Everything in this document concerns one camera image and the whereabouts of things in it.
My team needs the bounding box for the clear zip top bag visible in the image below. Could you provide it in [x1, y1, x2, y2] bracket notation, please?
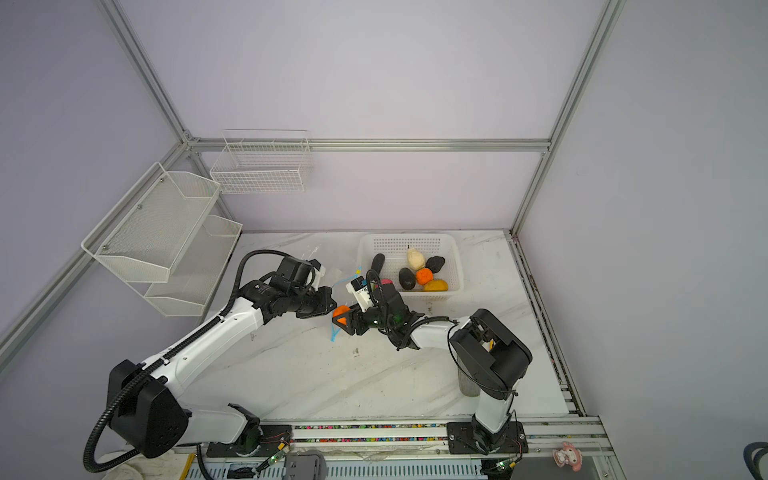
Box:
[299, 246, 362, 342]

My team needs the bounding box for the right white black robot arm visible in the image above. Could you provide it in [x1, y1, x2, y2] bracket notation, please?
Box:
[332, 284, 533, 454]

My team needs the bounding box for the dark purple toy eggplant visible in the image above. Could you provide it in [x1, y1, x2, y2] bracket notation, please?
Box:
[370, 253, 386, 276]

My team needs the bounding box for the black round toy fruit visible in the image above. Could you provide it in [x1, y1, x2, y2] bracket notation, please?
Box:
[398, 267, 417, 291]

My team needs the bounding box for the cream toy pear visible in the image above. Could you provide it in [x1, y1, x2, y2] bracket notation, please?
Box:
[407, 247, 426, 271]

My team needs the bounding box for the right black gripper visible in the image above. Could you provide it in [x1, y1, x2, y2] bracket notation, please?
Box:
[332, 301, 396, 337]

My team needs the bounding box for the grey power adapter box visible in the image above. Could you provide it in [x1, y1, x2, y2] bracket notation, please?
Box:
[283, 451, 328, 480]

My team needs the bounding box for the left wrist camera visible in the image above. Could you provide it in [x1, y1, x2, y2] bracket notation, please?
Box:
[270, 256, 321, 290]

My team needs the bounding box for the grey felt eraser block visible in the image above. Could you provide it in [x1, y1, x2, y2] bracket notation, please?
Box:
[457, 367, 481, 398]

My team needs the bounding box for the white plastic basket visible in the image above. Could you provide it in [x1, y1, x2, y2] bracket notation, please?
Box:
[357, 233, 464, 301]

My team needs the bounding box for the white two-tier mesh shelf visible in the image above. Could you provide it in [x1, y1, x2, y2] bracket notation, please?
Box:
[81, 163, 242, 317]

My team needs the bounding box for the dark toy avocado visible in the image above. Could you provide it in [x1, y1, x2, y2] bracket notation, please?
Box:
[425, 256, 446, 274]

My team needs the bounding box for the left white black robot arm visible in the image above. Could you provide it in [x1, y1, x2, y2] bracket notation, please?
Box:
[106, 280, 337, 458]

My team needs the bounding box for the white cloth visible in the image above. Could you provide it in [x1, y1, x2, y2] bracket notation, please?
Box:
[101, 451, 194, 480]

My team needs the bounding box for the orange toy fruit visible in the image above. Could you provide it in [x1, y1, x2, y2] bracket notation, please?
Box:
[332, 305, 351, 330]
[415, 267, 434, 286]

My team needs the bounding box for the yellow toy mango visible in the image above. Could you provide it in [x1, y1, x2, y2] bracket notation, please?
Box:
[423, 279, 449, 292]

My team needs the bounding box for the white wire wall basket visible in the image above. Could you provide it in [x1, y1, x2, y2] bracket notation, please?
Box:
[210, 129, 314, 195]

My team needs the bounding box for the left black corrugated cable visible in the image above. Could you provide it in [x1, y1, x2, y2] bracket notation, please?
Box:
[82, 249, 295, 474]

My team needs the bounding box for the pink plush toy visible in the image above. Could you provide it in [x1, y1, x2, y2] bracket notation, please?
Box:
[552, 442, 583, 472]

